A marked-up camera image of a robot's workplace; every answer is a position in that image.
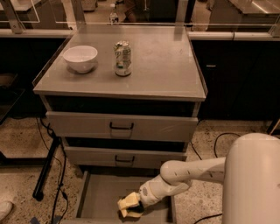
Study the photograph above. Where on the grey drawer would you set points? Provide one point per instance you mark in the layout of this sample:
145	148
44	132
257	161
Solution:
133	127
103	187
149	159

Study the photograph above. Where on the black table leg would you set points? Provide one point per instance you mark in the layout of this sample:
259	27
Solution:
38	194

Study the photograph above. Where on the green white soda can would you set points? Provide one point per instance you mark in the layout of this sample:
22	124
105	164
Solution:
122	58

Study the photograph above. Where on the grey metal drawer cabinet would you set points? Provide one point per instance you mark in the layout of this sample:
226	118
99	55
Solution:
164	81

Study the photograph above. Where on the white shoe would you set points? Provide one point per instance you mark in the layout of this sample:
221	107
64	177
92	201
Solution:
5	209

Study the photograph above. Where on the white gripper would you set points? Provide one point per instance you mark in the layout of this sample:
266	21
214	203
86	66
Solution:
146	193

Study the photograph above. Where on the green yellow sponge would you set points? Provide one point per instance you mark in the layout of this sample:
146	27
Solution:
135	211

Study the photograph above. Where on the top grey drawer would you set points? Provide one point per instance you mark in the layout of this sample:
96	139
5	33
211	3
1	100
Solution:
133	127

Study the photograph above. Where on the clear water bottle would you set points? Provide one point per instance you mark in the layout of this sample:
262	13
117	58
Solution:
113	17

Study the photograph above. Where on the middle grey drawer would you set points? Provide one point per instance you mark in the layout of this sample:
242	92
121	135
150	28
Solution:
149	159

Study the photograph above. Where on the bottom grey drawer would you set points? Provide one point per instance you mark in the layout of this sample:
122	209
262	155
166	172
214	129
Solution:
103	187

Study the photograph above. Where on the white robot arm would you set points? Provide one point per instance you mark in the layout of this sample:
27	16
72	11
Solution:
249	173

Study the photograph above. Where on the white horizontal rail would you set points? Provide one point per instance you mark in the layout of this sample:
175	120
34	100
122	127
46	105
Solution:
194	35

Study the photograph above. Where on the white ceramic bowl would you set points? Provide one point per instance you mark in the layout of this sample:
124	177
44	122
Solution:
81	58

